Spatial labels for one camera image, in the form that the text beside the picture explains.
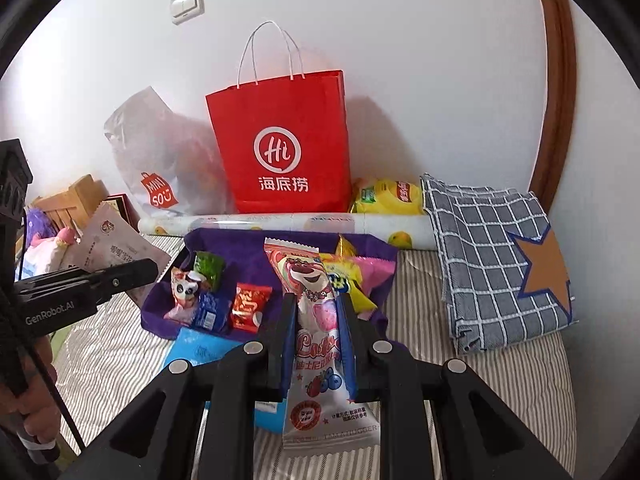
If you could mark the person's left hand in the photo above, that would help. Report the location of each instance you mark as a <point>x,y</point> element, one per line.
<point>42,390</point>

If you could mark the grey checked cloth with star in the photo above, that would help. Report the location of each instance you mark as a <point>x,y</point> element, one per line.
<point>490,265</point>

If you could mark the yellow triangular snack packet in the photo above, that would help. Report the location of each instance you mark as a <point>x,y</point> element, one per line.
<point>342,250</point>

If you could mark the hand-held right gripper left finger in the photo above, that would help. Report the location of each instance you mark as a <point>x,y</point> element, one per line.
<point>287,340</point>

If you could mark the purple towel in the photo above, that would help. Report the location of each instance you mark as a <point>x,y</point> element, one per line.
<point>240,255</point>

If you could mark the pink bear snack packet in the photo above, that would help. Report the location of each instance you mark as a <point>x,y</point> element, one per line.
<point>317,310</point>

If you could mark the wooden headboard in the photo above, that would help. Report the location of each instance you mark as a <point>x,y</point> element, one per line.
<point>75,202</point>

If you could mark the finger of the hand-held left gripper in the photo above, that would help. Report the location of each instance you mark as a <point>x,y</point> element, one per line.
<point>110,275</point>

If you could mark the brown wooden door frame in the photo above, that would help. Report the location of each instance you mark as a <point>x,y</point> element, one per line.
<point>557,85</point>

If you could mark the pink panda snack packet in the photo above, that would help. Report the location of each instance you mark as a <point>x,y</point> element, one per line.
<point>182,292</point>

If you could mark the pink and yellow snack packet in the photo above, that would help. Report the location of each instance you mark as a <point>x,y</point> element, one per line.
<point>365,275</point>

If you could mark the dark blue snack packet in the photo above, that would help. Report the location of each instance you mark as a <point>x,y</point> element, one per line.
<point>212,312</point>

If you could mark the red snack packet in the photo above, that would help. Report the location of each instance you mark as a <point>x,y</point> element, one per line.
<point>250,307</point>

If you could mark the purple plush toy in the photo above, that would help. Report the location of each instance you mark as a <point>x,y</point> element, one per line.
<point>40,225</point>

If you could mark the white wall light switch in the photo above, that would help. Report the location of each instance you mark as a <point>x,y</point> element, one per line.
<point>187,4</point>

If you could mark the printed paper roll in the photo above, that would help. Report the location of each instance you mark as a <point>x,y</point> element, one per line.
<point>300,221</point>

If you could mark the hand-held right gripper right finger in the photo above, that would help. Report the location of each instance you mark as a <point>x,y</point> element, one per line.
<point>347,345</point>

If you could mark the white plastic shopping bag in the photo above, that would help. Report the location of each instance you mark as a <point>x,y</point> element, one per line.
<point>160,160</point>

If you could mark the white pink snack packet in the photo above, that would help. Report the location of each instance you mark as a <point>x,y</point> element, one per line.
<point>115,242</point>

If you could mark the green snack packet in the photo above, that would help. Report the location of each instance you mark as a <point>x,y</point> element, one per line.
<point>207,267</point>

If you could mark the yellow chip bag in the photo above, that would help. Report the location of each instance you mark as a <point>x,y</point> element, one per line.
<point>387,197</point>

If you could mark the red paper bag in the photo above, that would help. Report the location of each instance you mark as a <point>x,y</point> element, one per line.
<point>285,125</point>

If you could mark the blue tissue box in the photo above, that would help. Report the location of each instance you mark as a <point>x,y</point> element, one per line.
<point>200,350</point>

